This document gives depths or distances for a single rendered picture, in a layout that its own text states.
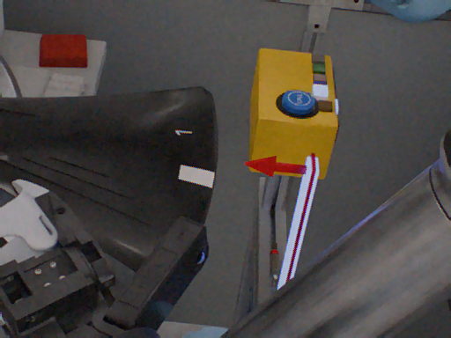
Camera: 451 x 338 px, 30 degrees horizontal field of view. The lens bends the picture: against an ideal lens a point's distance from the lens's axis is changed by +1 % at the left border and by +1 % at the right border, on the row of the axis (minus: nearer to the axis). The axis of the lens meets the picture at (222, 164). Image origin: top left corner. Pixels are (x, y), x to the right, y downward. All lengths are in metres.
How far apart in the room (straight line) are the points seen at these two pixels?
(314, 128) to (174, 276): 0.43
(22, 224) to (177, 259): 0.13
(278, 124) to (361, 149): 0.68
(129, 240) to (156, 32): 0.85
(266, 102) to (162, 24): 0.52
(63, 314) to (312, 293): 0.18
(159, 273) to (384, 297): 0.18
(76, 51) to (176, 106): 0.64
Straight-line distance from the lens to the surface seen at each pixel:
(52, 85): 1.38
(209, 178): 0.78
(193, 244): 0.66
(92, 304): 0.64
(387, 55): 1.57
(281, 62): 1.12
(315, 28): 1.52
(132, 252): 0.72
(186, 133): 0.80
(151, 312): 0.64
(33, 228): 0.68
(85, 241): 0.64
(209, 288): 1.98
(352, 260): 0.56
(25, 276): 0.63
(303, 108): 1.03
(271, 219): 1.21
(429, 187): 0.53
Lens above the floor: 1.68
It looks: 41 degrees down
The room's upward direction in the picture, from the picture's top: 8 degrees clockwise
